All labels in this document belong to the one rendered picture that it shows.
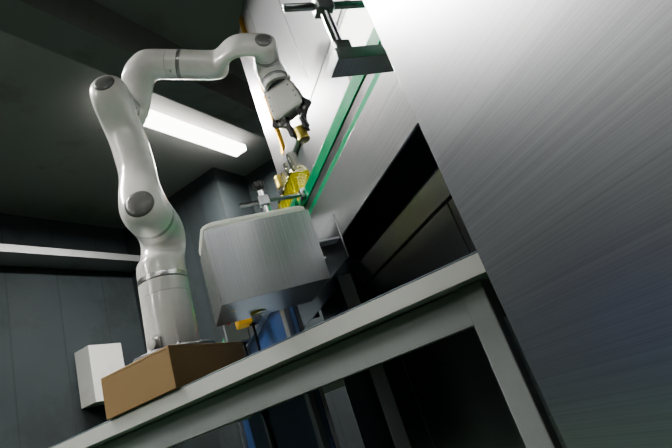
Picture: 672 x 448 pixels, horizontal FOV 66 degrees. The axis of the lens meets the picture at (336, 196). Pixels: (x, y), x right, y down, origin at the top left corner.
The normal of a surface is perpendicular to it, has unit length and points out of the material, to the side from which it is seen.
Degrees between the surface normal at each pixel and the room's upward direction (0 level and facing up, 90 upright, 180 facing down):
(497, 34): 90
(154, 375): 90
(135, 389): 90
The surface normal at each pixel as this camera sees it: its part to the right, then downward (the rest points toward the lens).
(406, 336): -0.52, -0.17
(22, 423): 0.79, -0.46
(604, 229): -0.91, 0.18
